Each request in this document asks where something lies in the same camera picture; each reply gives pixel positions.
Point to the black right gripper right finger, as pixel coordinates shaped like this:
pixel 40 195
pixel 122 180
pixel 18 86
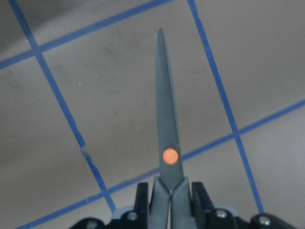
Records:
pixel 207 216

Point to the orange grey scissors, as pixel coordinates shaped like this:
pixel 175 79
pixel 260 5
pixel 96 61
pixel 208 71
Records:
pixel 171 205

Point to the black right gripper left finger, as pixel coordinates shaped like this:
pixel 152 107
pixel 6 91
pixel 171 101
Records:
pixel 135 217

